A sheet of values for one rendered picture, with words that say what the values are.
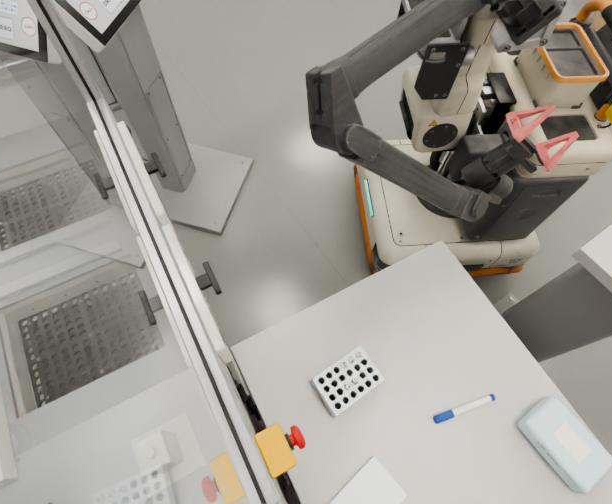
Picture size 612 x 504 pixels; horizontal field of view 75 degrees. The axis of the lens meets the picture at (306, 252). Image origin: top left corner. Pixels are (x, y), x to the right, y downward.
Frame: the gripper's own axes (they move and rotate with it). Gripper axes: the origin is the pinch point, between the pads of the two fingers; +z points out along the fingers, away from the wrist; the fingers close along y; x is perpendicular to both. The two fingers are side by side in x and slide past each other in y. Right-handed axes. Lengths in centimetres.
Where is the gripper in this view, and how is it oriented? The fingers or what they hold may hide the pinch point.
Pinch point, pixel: (561, 123)
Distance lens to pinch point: 92.1
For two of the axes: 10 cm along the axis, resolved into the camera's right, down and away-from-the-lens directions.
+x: 0.3, -8.3, 5.6
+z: 6.2, -4.2, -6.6
